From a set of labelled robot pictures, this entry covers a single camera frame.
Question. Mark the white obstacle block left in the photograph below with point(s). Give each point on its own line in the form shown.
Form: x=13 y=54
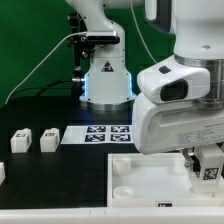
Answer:
x=2 y=172

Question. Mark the white obstacle wall front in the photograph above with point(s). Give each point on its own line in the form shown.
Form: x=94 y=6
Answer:
x=167 y=215

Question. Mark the black rear camera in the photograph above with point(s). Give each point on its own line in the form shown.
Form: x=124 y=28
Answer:
x=104 y=37

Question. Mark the white square tabletop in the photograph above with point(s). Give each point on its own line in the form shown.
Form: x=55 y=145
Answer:
x=159 y=180

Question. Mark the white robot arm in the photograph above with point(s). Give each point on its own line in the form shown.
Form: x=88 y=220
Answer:
x=198 y=27

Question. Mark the black camera stand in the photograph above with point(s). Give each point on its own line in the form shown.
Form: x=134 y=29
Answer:
x=77 y=25

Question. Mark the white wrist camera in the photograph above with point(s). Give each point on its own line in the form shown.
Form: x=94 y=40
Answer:
x=170 y=81

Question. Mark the white sheet with markers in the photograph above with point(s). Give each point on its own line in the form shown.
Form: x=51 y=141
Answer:
x=97 y=134

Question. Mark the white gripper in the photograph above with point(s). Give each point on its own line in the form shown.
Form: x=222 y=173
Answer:
x=172 y=126

